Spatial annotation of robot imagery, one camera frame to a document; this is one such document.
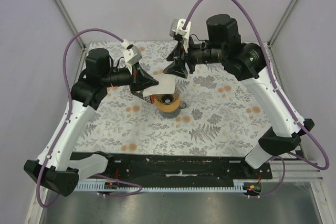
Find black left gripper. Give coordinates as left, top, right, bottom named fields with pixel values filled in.
left=102, top=62, right=159, bottom=95

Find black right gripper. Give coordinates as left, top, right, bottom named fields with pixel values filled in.
left=164, top=35, right=226, bottom=80

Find orange coffee filter box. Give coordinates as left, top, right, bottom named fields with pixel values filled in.
left=133, top=90, right=155, bottom=104

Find white paper coffee filter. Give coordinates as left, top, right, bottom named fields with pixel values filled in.
left=143, top=74, right=176, bottom=97

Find grey ribbed glass dripper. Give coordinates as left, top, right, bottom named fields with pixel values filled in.
left=154, top=87, right=180, bottom=105

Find round wooden dripper stand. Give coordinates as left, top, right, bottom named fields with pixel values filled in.
left=154, top=97, right=181, bottom=112

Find grey glass carafe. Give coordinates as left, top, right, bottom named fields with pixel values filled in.
left=159, top=101, right=187, bottom=119

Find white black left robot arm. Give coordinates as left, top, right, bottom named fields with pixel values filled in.
left=24, top=45, right=159, bottom=197

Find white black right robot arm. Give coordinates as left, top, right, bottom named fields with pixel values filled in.
left=164, top=14, right=314, bottom=179

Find floral tablecloth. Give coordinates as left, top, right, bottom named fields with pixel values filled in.
left=61, top=40, right=299, bottom=159

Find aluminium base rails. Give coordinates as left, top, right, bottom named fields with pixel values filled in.
left=31, top=140, right=326, bottom=183

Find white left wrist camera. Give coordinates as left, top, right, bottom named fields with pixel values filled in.
left=121, top=40, right=142, bottom=74

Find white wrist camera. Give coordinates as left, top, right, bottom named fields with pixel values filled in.
left=121, top=40, right=142, bottom=74
left=169, top=19, right=191, bottom=52

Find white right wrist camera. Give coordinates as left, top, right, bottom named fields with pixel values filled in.
left=169, top=19, right=191, bottom=52

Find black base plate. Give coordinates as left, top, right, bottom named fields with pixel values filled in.
left=103, top=153, right=272, bottom=180

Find light blue cable duct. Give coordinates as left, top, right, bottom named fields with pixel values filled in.
left=75, top=177, right=250, bottom=193

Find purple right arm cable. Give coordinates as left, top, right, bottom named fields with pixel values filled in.
left=185, top=0, right=330, bottom=199

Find aluminium frame post left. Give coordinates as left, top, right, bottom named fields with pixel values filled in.
left=38, top=0, right=87, bottom=50

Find aluminium frame post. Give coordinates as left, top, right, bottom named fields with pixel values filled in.
left=38, top=0, right=87, bottom=50
left=268, top=0, right=316, bottom=46

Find aluminium frame post right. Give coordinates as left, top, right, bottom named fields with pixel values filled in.
left=268, top=0, right=316, bottom=46

